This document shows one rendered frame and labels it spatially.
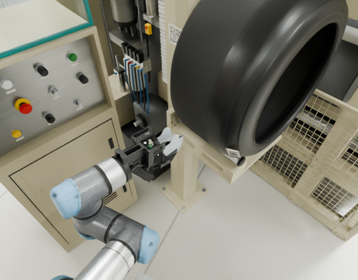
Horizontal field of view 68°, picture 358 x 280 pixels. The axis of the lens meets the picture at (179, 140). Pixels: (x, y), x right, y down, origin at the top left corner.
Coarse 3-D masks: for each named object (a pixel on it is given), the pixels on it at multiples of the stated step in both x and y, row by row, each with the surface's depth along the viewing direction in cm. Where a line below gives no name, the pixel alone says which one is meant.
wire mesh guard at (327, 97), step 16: (320, 96) 113; (320, 112) 118; (352, 112) 106; (288, 128) 137; (320, 160) 131; (272, 176) 165; (304, 176) 146; (352, 176) 122; (304, 192) 152; (320, 208) 149; (336, 224) 145
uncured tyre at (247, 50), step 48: (240, 0) 65; (288, 0) 61; (336, 0) 66; (192, 48) 70; (240, 48) 62; (288, 48) 62; (336, 48) 88; (192, 96) 75; (240, 96) 65; (288, 96) 111; (240, 144) 78
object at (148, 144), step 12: (144, 132) 68; (132, 144) 66; (144, 144) 64; (156, 144) 64; (120, 156) 62; (132, 156) 61; (144, 156) 64; (156, 156) 67; (132, 168) 64; (144, 168) 67; (156, 168) 68
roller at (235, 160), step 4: (180, 120) 115; (184, 124) 114; (188, 128) 114; (204, 140) 109; (220, 152) 105; (228, 156) 102; (232, 160) 101; (236, 160) 100; (240, 160) 99; (244, 160) 101; (236, 164) 101; (240, 164) 101
